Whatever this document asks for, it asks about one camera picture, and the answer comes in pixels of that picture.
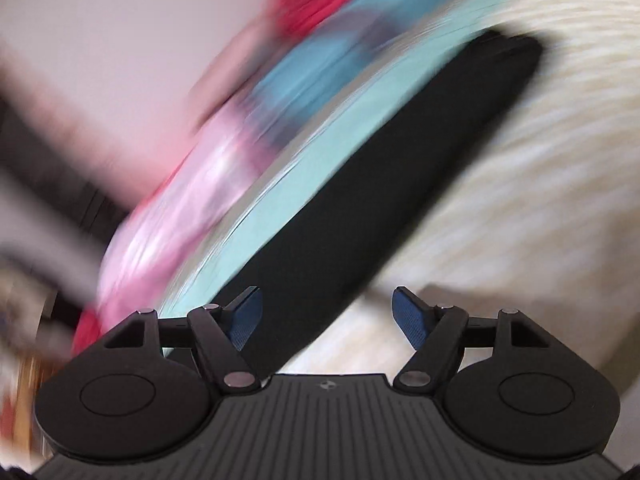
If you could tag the pink bed sheet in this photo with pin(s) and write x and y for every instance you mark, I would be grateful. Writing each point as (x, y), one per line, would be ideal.
(86, 332)

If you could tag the black pants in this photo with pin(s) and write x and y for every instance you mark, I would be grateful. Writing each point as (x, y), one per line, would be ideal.
(375, 185)

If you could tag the wooden bed frame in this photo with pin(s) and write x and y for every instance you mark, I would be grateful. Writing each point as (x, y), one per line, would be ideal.
(29, 395)

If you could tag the patterned bed quilt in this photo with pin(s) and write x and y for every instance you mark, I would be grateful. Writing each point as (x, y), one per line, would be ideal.
(525, 160)

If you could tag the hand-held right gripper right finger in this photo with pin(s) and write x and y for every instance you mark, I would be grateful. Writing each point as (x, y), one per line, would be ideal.
(407, 317)

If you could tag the blue striped pillow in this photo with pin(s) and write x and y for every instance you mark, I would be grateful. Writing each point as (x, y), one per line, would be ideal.
(330, 60)

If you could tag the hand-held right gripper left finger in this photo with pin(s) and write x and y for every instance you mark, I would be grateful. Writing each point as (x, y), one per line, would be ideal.
(247, 317)

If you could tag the pink pillow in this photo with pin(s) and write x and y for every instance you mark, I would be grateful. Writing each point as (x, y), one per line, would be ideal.
(200, 200)

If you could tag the red cloth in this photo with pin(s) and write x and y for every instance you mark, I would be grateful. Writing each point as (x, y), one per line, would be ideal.
(312, 0)

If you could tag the dark hanging clothes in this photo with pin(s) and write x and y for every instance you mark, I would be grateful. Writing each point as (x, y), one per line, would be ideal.
(55, 170)

